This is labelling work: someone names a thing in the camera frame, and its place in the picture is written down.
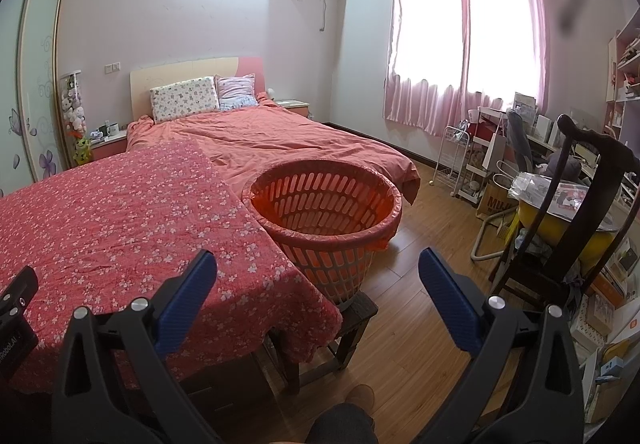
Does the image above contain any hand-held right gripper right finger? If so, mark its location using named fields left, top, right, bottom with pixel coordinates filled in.
left=418, top=247, right=586, bottom=444

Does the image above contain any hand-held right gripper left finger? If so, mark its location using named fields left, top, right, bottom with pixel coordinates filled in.
left=50, top=249, right=226, bottom=444

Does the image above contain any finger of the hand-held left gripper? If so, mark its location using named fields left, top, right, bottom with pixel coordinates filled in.
left=0, top=266, right=40, bottom=325

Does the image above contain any orange plastic laundry basket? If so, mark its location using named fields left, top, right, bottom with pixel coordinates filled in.
left=241, top=159, right=403, bottom=307

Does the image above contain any red floral tablecloth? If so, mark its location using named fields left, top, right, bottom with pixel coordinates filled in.
left=0, top=139, right=343, bottom=390

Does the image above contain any brown paper bag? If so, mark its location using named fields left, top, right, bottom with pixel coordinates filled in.
left=475, top=181, right=518, bottom=225

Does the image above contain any dark wooden stool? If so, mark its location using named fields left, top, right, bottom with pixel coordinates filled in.
left=265, top=291, right=378, bottom=395

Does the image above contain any yellow basin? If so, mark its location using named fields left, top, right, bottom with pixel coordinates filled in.
left=517, top=199, right=618, bottom=269

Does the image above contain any brown slipper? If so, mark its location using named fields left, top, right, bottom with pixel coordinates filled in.
left=345, top=384, right=376, bottom=407

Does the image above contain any white shelf cart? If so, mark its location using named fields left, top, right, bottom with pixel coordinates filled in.
left=462, top=106, right=508, bottom=209

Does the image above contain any white paper bag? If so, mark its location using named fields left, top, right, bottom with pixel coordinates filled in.
left=482, top=134, right=506, bottom=169

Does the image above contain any stack of boxes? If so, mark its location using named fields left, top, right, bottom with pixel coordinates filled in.
left=570, top=244, right=640, bottom=425

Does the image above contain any person's leg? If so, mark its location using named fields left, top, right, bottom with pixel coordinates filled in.
left=305, top=403, right=378, bottom=444

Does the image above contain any grey office chair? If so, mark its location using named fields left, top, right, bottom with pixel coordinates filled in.
left=506, top=110, right=536, bottom=175

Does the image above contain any pink nightstand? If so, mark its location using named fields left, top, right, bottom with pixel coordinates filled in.
left=89, top=129, right=130, bottom=162
left=274, top=98, right=311, bottom=117

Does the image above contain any clear tube of plush toys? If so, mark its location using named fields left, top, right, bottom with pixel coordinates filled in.
left=60, top=71, right=93, bottom=167

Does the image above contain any bed with orange duvet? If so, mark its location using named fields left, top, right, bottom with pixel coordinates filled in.
left=126, top=56, right=421, bottom=205

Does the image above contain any dark wooden chair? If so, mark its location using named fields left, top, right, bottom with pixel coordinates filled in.
left=487, top=114, right=636, bottom=319

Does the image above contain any white floral pillow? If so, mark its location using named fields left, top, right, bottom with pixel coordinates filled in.
left=150, top=76, right=221, bottom=125

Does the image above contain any pink curtain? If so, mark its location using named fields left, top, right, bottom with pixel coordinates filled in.
left=384, top=0, right=471, bottom=135
left=460, top=0, right=546, bottom=115

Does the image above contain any wardrobe with purple flowers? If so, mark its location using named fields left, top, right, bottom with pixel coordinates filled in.
left=0, top=0, right=66, bottom=197

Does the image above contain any pink striped pillow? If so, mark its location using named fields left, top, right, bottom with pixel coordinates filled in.
left=215, top=72, right=259, bottom=110

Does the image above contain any pink bookshelf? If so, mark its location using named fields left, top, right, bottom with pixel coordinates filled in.
left=605, top=26, right=640, bottom=135

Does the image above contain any white tube frame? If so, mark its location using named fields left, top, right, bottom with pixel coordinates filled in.
left=470, top=211, right=518, bottom=262

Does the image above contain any white wire cart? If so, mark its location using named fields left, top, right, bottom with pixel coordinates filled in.
left=432, top=126, right=471, bottom=197

